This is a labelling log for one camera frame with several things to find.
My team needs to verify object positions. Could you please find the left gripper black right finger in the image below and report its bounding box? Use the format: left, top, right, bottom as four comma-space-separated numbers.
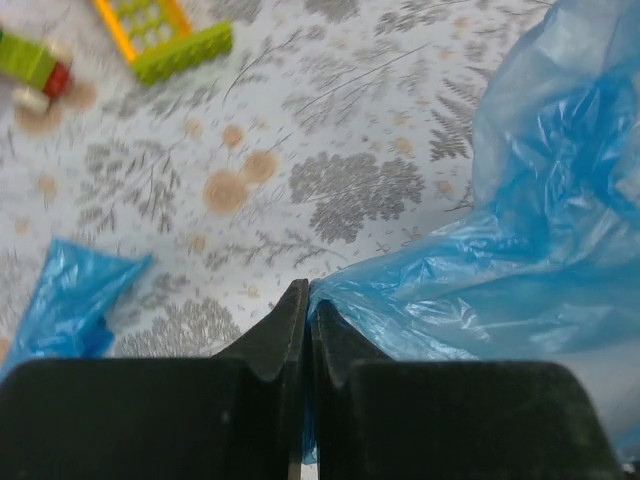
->
311, 301, 623, 479

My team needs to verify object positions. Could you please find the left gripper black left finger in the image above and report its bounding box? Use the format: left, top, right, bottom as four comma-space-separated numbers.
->
1, 280, 309, 479

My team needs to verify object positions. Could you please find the small blue trash bag piece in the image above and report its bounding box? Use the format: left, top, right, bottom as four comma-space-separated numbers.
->
1, 238, 152, 377

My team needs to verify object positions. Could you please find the blue trash bag roll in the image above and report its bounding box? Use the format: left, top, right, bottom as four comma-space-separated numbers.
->
308, 1, 639, 462

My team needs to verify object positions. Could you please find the floral patterned table mat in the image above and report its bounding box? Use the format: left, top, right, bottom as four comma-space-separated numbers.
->
1, 1, 548, 356

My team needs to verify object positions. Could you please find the yellow toy block house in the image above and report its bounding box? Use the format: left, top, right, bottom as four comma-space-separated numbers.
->
93, 0, 233, 86

